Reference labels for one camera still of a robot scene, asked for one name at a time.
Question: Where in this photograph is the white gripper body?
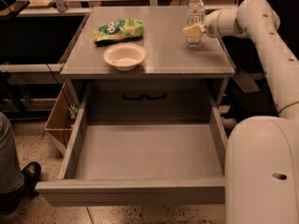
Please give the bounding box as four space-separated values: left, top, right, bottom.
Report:
204 10 225 38

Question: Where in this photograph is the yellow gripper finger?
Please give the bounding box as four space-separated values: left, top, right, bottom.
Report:
182 23 205 38

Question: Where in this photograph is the clear plastic water bottle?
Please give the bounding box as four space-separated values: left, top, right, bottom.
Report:
186 0 205 48

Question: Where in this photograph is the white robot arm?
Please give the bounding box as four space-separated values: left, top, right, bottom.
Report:
183 0 299 224

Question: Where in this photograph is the grey open top drawer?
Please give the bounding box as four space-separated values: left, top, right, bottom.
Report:
37 83 226 206

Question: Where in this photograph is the grey cabinet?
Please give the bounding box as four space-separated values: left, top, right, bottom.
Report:
62 7 235 121

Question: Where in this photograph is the white paper bowl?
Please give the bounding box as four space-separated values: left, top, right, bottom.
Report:
104 43 147 71

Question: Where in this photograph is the green chip bag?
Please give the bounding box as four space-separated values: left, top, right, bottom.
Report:
93 18 144 43

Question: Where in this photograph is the black office chair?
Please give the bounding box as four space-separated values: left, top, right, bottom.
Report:
222 0 299 122

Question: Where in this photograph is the person leg in jeans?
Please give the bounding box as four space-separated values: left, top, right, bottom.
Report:
0 113 21 193

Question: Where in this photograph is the black shoe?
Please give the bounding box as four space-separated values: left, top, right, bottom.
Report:
0 161 41 216

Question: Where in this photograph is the black right drawer handle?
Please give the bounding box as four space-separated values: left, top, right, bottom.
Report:
145 91 167 100

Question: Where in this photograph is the black drawer handle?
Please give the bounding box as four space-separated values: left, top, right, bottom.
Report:
122 91 144 100
145 91 167 100

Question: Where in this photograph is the black left drawer handle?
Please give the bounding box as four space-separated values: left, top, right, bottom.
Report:
122 91 144 100

